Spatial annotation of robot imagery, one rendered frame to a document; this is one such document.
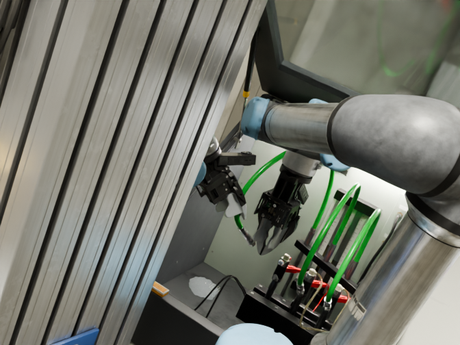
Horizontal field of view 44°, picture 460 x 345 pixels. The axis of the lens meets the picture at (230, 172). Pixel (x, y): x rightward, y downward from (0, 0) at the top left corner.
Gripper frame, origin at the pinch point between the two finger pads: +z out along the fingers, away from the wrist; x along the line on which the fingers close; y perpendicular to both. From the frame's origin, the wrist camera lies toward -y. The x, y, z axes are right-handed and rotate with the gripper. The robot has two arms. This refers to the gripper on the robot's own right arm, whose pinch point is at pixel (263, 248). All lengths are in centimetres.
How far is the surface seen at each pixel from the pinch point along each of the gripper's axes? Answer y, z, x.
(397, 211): -57, -9, 19
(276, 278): -25.7, 16.1, 0.4
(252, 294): -25.5, 23.7, -3.5
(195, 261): -49, 37, -31
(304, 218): -57, 7, -5
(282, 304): -30.2, 24.0, 4.3
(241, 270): -57, 34, -17
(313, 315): -31.6, 22.5, 13.2
